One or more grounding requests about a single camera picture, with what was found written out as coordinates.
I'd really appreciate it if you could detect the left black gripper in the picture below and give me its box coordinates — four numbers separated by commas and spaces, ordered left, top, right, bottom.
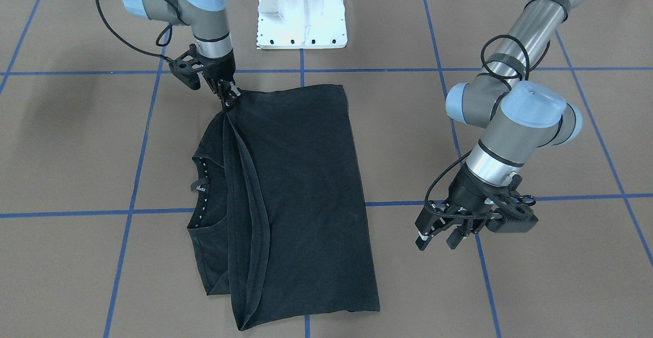
415, 165, 500, 251

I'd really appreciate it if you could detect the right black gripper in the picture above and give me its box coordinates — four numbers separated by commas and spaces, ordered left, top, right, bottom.
202, 53, 242, 110

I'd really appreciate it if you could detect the black graphic t-shirt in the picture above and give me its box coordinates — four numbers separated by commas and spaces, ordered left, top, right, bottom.
187, 84, 380, 331

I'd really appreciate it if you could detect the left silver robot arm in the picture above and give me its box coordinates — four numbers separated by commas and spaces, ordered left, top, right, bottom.
415, 0, 584, 250

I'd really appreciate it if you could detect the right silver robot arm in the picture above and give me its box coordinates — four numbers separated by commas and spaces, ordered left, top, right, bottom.
122, 0, 241, 107

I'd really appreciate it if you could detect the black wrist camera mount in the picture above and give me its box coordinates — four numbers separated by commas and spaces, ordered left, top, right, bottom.
168, 43, 205, 90

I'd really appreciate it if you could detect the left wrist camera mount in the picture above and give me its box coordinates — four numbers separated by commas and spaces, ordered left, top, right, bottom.
487, 174, 538, 233

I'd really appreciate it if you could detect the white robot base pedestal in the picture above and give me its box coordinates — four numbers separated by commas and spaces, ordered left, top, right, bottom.
257, 0, 348, 50

